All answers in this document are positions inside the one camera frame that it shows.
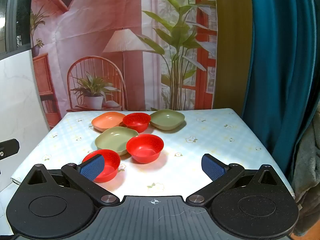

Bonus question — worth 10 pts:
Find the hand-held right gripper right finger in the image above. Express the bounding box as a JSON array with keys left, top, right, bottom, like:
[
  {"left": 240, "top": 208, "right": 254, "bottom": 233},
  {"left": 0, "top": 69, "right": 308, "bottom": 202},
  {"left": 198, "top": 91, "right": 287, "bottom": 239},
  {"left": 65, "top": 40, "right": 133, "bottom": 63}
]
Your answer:
[{"left": 185, "top": 154, "right": 285, "bottom": 207}]

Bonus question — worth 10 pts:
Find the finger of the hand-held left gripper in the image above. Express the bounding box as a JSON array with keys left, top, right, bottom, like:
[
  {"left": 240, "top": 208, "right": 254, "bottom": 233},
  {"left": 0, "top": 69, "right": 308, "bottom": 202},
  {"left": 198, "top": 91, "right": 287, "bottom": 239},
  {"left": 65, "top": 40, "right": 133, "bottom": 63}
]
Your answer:
[{"left": 0, "top": 138, "right": 20, "bottom": 162}]

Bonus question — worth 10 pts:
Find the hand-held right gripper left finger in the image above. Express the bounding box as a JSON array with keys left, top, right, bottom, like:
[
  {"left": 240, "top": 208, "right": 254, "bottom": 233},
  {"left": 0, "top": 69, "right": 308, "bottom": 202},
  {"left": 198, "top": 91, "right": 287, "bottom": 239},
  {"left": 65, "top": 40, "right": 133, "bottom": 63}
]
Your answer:
[{"left": 24, "top": 154, "right": 120, "bottom": 207}]

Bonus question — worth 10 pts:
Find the red round plate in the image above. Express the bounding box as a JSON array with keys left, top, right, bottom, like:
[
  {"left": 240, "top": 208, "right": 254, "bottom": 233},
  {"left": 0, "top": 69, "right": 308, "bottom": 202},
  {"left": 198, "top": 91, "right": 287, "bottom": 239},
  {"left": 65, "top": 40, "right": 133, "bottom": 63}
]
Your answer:
[{"left": 82, "top": 149, "right": 121, "bottom": 183}]

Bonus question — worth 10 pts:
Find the green plate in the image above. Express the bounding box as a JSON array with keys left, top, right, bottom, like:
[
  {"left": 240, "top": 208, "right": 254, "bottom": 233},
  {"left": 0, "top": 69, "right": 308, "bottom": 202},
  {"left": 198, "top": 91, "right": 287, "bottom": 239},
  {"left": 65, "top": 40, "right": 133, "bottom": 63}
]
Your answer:
[
  {"left": 95, "top": 126, "right": 139, "bottom": 156},
  {"left": 149, "top": 109, "right": 185, "bottom": 131}
]

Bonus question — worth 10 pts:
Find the orange plate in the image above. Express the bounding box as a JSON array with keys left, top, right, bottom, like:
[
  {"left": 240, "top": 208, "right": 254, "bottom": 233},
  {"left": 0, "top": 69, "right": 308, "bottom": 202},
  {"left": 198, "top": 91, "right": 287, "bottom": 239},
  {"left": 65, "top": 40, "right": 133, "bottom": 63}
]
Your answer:
[{"left": 91, "top": 112, "right": 126, "bottom": 132}]

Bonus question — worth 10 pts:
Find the red bowl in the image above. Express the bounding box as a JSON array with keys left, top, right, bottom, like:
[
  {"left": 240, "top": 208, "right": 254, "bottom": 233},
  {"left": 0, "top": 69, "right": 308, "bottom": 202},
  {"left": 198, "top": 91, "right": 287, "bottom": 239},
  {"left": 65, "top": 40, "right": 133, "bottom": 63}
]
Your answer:
[
  {"left": 122, "top": 113, "right": 151, "bottom": 133},
  {"left": 126, "top": 134, "right": 164, "bottom": 164}
]

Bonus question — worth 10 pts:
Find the floral checked tablecloth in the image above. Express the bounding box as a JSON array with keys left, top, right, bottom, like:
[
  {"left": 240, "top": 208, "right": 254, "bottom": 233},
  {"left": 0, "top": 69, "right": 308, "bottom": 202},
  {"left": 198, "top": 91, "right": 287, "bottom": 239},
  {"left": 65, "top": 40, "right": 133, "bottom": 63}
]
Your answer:
[{"left": 11, "top": 108, "right": 295, "bottom": 200}]

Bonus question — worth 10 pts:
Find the white marble panel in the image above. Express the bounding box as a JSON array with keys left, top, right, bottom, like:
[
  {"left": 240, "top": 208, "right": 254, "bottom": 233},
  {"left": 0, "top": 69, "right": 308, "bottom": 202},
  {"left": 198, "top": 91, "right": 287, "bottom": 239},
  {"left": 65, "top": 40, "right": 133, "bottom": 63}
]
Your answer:
[{"left": 0, "top": 49, "right": 50, "bottom": 192}]

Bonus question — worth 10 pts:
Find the grey fleece cloth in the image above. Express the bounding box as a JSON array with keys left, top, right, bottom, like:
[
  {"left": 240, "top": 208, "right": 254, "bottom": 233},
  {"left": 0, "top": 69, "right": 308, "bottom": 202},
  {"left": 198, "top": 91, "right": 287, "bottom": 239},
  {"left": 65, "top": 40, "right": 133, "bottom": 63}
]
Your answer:
[{"left": 291, "top": 120, "right": 320, "bottom": 236}]

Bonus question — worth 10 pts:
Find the teal curtain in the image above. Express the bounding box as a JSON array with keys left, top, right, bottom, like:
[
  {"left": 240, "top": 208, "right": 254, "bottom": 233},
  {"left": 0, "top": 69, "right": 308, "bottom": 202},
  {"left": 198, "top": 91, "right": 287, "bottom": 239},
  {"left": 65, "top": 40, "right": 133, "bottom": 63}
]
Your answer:
[{"left": 241, "top": 0, "right": 320, "bottom": 178}]

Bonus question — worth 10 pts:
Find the printed room backdrop cloth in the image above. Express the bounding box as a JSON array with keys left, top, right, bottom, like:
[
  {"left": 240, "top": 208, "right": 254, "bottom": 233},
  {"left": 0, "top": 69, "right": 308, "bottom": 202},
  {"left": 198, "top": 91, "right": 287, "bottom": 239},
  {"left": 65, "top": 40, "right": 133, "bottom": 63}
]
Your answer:
[{"left": 30, "top": 0, "right": 218, "bottom": 128}]

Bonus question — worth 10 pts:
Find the dark window frame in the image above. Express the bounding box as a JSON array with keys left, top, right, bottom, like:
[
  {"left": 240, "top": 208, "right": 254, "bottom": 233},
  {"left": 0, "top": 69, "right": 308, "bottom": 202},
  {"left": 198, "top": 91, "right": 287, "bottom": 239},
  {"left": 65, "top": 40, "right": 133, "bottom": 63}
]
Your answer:
[{"left": 0, "top": 0, "right": 34, "bottom": 54}]

